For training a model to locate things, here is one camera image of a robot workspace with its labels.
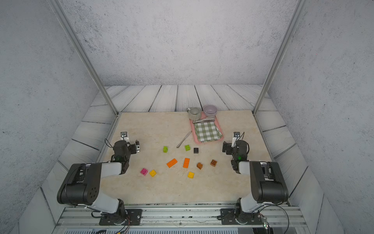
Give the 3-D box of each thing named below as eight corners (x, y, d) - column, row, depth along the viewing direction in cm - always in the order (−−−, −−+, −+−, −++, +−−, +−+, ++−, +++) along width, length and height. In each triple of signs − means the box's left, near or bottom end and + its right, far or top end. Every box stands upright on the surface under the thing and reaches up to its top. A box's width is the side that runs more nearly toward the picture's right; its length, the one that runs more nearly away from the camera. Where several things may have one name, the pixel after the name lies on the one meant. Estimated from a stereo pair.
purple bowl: (210, 120, 117) (210, 115, 113) (200, 113, 122) (201, 108, 119) (219, 113, 122) (220, 109, 118) (209, 107, 127) (210, 102, 123)
